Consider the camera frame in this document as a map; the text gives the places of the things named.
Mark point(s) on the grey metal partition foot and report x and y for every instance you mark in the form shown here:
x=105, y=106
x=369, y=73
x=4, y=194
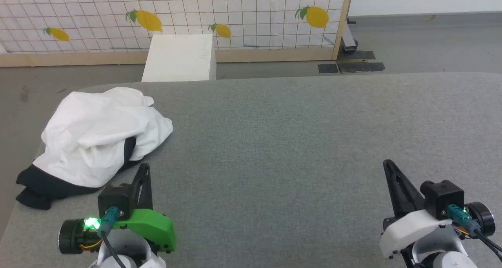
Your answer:
x=348, y=40

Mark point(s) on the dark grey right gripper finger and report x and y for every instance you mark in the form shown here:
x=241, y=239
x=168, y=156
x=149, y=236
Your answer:
x=404, y=197

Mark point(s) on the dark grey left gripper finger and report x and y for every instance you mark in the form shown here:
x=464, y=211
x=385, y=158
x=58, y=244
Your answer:
x=149, y=189

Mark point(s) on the lemon print partition screen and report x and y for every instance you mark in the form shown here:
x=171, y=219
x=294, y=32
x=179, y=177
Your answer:
x=243, y=9

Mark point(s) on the grey fabric sofa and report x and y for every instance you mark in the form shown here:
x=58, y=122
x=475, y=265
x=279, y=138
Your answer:
x=294, y=150

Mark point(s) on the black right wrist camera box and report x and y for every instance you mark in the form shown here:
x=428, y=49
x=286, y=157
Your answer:
x=441, y=197

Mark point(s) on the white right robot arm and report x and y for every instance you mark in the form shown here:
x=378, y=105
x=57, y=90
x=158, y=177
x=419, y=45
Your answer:
x=443, y=252

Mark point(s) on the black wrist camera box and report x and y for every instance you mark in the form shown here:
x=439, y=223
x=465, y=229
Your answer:
x=113, y=199
x=441, y=197

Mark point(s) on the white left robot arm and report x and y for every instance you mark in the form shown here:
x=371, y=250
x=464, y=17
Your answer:
x=129, y=252

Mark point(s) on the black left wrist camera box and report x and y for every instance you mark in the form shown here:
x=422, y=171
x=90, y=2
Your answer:
x=113, y=199

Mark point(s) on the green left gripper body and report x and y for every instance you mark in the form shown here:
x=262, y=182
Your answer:
x=155, y=227

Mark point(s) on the white shirt with black sleeves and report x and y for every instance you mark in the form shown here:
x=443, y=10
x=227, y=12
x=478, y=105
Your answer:
x=90, y=134

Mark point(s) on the white box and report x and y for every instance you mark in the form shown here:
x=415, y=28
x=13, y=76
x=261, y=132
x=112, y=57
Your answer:
x=178, y=58

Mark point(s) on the large black floor mat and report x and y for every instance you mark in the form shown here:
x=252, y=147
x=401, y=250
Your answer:
x=359, y=64

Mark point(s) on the small black floor mat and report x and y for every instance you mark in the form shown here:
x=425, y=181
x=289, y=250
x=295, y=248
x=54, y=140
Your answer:
x=328, y=68

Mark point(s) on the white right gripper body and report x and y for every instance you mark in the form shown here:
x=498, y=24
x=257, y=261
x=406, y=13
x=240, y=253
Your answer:
x=411, y=227

